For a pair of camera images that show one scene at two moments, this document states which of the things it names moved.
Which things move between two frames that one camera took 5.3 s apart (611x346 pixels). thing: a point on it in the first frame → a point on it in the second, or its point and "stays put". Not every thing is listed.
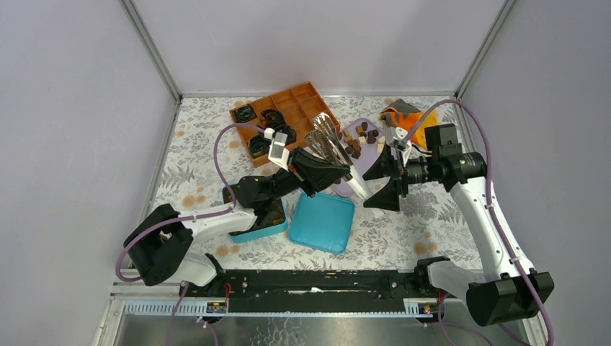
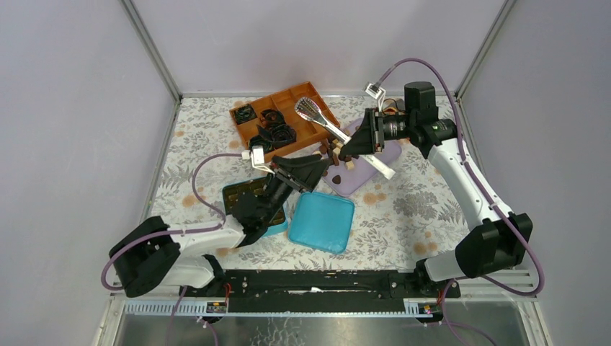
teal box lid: (324, 222) stays put
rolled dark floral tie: (245, 113) stays put
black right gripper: (387, 197) → (368, 140)
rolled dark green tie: (259, 145) stays put
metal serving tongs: (324, 143) → (308, 109)
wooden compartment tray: (285, 117) stays put
